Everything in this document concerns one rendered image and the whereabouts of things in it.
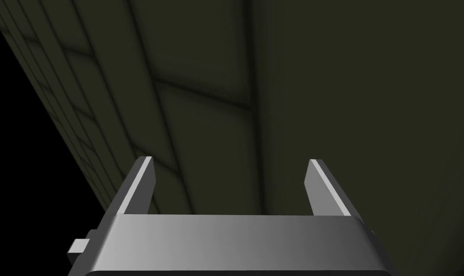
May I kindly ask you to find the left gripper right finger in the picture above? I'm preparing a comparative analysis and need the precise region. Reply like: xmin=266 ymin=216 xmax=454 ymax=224
xmin=304 ymin=159 xmax=363 ymax=221

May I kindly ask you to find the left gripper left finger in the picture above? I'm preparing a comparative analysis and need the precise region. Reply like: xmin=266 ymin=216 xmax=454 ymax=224
xmin=108 ymin=155 xmax=156 ymax=216

